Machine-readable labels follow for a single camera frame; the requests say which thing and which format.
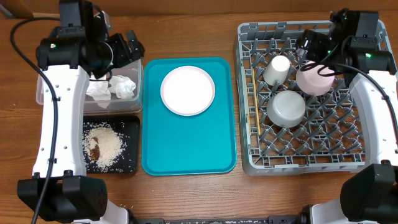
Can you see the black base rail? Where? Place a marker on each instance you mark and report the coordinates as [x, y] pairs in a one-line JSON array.
[[272, 219]]

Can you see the large white plate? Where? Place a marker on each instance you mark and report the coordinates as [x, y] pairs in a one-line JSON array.
[[187, 90]]

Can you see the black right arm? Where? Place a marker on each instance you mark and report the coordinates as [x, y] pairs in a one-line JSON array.
[[371, 195]]

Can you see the white tissue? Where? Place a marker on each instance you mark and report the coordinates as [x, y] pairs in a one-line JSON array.
[[100, 90]]

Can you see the grey dish rack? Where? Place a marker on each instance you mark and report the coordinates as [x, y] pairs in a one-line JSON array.
[[329, 138]]

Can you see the teal plastic tray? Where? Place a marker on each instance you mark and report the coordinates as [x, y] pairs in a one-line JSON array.
[[184, 145]]

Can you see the white rice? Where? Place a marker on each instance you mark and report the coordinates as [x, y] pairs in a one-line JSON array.
[[111, 146]]

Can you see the clear plastic bin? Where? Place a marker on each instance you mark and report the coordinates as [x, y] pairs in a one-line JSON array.
[[70, 87]]

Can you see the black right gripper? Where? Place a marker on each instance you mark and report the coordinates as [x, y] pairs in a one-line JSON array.
[[306, 43]]

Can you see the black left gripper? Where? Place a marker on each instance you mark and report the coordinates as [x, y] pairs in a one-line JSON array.
[[124, 55]]

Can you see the brown food piece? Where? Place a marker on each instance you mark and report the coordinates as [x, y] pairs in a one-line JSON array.
[[94, 149]]

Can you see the small pink plate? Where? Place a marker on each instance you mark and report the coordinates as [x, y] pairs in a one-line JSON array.
[[312, 83]]

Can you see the black tray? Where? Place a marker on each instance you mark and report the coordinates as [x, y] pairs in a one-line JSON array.
[[129, 125]]

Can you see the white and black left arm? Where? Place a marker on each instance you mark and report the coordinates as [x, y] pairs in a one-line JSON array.
[[59, 189]]

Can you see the grey bowl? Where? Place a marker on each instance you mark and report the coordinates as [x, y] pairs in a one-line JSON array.
[[286, 109]]

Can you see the white cup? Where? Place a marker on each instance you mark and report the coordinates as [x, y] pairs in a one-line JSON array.
[[276, 72]]

